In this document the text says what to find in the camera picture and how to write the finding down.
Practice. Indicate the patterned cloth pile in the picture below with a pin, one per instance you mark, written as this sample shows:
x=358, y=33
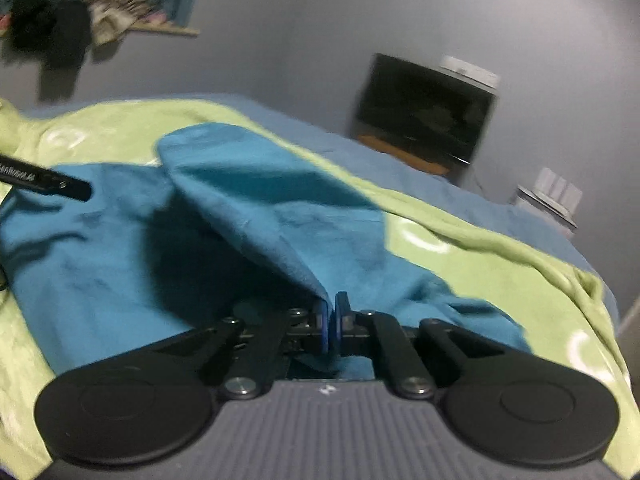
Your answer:
x=120, y=15

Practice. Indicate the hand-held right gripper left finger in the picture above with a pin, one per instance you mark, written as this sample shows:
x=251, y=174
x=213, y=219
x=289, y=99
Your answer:
x=324, y=332

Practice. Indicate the light green blanket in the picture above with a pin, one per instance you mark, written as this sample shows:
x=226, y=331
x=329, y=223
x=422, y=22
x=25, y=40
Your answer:
x=475, y=270

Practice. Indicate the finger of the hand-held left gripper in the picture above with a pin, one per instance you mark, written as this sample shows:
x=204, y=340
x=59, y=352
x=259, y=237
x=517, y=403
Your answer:
x=45, y=180

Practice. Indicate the wooden window sill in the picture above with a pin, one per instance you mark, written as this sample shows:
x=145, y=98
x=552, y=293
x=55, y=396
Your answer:
x=170, y=30

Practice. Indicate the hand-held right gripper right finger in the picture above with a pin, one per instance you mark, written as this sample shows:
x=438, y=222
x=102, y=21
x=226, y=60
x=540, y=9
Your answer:
x=341, y=327

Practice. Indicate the black computer monitor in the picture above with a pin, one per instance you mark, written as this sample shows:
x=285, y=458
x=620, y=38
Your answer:
x=420, y=110

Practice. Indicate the white router with antennas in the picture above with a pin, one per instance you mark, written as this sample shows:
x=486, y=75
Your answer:
x=557, y=187

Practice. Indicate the bed with blue sheet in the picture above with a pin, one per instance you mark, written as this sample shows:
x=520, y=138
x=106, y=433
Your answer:
x=400, y=180

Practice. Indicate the white wall outlet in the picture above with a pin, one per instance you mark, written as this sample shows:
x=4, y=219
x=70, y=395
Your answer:
x=470, y=70

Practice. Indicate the teal hooded jacket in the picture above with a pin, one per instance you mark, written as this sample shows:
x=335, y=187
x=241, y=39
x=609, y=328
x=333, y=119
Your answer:
x=125, y=270

